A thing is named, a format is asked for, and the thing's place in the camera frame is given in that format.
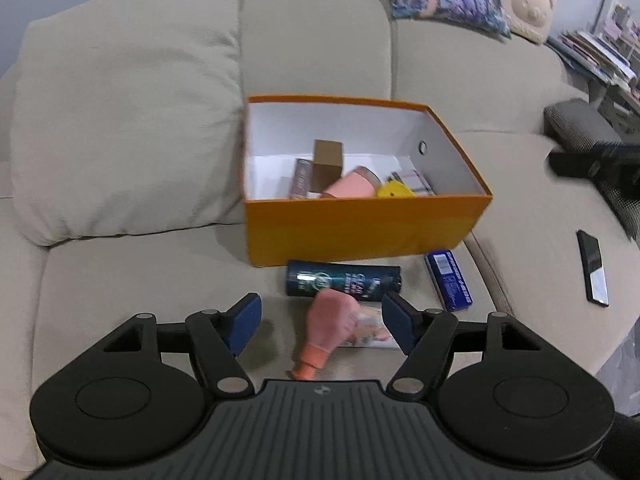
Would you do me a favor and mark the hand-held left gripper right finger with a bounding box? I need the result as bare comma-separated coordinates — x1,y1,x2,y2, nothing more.
381,291,546,401

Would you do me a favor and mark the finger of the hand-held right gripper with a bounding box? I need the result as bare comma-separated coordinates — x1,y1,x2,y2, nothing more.
548,149,593,179

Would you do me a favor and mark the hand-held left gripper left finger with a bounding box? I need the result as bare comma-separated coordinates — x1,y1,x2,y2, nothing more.
102,292,263,396

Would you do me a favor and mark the pink bottle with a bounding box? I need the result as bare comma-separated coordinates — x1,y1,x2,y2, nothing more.
286,288,361,381

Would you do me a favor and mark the orange cardboard box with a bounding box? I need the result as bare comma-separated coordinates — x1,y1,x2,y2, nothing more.
242,95,493,267

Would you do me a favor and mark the striped small packet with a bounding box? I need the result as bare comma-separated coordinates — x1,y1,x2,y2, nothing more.
385,169,435,196

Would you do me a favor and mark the pink cup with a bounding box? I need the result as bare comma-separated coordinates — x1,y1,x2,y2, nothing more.
322,166,383,200

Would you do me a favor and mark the white printed packet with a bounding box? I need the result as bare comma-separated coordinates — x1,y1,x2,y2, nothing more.
342,302,401,350

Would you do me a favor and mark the grey textured cushion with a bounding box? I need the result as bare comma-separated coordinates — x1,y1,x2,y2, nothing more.
544,99,640,241

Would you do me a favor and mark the blue rectangular box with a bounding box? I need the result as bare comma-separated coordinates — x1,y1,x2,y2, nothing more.
424,250,475,312

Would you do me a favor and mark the white side table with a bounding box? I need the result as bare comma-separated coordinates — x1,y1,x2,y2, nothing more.
587,77,640,133

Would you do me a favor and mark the dark blue spray can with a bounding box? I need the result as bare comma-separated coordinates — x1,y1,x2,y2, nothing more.
285,260,403,298

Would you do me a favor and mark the black phone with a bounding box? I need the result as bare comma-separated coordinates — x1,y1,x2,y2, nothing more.
576,230,610,307

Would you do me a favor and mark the stack of books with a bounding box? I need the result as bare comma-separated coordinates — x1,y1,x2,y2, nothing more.
547,0,640,93

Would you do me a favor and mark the beige sofa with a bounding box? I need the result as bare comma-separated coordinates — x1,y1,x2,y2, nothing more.
0,0,640,480

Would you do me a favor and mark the yellow plastic item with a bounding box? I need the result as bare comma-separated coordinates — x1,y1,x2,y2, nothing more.
376,181,418,199

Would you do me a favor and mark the dark maroon packet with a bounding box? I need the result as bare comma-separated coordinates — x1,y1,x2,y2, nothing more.
289,158,315,200

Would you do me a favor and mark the beige teddy bear cushion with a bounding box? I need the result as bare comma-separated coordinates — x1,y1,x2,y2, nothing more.
492,0,558,45

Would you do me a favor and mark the small brown cardboard box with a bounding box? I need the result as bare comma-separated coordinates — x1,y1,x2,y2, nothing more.
313,140,344,192

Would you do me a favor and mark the beige sofa pillow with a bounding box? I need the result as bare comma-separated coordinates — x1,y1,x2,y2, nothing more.
10,0,246,247

